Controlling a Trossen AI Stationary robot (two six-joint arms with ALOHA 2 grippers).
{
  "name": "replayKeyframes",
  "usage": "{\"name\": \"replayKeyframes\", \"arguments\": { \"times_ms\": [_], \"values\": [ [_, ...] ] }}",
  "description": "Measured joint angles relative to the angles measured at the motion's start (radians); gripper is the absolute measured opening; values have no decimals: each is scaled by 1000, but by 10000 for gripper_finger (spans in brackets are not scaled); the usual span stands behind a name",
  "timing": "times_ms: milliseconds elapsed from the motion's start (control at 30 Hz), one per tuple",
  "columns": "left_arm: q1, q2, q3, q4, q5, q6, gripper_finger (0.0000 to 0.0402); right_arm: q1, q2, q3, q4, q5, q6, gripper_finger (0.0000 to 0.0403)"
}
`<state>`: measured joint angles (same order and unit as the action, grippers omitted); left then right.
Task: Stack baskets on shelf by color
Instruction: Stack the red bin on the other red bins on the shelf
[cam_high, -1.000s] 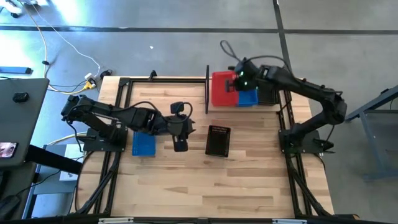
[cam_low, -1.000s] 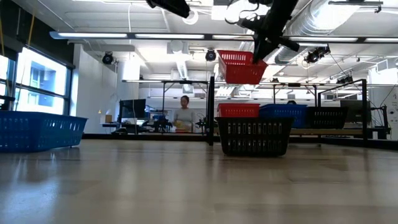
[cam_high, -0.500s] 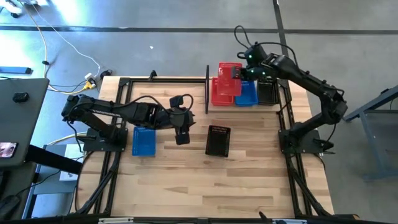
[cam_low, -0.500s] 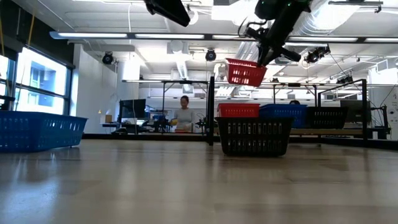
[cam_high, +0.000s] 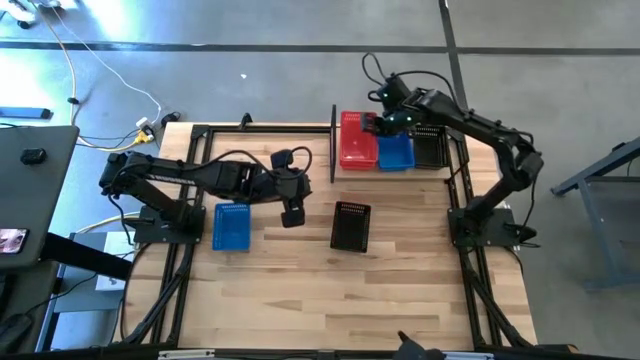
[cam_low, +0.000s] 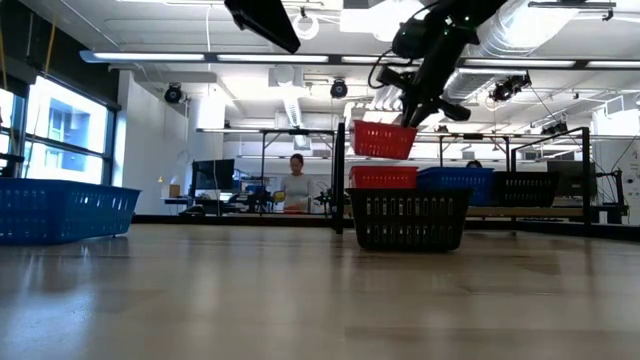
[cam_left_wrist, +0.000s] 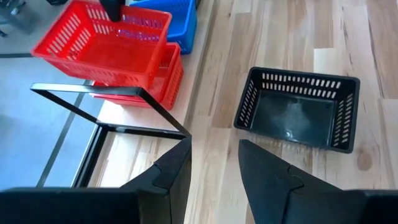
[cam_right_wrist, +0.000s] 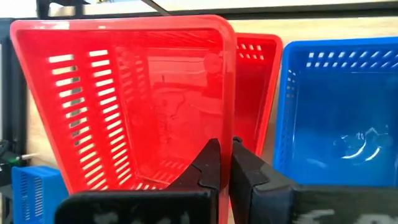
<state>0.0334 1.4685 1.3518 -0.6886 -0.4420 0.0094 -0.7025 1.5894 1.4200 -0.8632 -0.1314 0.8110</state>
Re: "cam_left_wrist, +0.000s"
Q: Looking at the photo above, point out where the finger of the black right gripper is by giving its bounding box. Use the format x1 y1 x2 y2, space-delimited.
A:
99 0 126 23

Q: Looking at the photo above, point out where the black plastic basket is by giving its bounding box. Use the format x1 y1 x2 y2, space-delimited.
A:
233 66 361 154

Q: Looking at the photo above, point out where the black metal shelf frame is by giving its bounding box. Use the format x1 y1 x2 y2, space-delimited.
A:
30 82 193 189

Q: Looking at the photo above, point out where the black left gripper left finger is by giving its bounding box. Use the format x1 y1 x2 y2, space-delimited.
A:
119 137 193 224

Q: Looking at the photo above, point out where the blue plastic basket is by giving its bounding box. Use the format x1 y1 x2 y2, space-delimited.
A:
129 0 198 55

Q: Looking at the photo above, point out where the red plastic basket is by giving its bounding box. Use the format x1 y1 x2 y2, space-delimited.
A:
90 42 185 111
30 0 173 91

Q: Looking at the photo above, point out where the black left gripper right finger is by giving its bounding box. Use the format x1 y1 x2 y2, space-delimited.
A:
238 139 359 224

